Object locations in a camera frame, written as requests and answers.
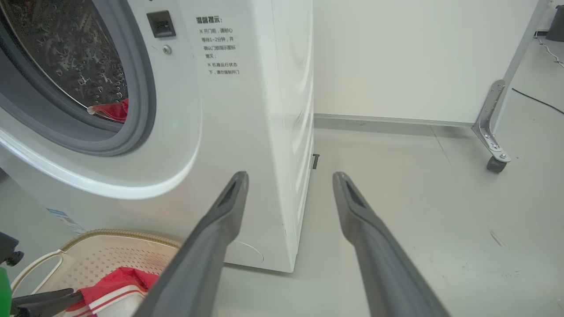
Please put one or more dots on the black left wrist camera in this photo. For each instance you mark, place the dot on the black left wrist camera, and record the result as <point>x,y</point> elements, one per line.
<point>9,248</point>

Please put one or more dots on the white front-load washing machine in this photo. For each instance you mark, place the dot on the white front-load washing machine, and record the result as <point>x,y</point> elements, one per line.
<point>246,132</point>

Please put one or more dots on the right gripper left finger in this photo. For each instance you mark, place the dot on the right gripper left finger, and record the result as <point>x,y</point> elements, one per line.
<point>202,255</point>

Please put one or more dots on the grey rubber door seal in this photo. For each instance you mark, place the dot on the grey rubber door seal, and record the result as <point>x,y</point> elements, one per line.
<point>143,88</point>

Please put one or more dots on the steel washer drum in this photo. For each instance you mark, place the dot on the steel washer drum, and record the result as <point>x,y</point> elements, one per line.
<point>66,53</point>

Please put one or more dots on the cream perforated laundry basket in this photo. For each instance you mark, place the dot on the cream perforated laundry basket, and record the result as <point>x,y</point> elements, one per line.
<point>101,255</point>

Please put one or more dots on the black caster with metal bracket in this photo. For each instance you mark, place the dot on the black caster with metal bracket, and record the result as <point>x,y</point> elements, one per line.
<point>496,164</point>

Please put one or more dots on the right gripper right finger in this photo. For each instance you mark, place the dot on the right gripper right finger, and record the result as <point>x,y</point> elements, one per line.
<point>379,264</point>

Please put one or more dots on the black door lock socket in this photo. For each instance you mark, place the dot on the black door lock socket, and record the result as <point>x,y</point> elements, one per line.
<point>161,24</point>

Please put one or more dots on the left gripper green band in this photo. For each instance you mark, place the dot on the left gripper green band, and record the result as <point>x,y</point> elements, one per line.
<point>5,295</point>

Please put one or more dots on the blue white energy label sticker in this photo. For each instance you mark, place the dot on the blue white energy label sticker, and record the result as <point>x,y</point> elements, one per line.
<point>66,220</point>

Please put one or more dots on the red garment with white trim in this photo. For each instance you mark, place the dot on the red garment with white trim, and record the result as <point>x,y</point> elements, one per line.
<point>119,281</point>
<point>114,111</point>

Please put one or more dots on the white partition board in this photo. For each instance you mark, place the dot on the white partition board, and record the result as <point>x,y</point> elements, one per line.
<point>396,57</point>

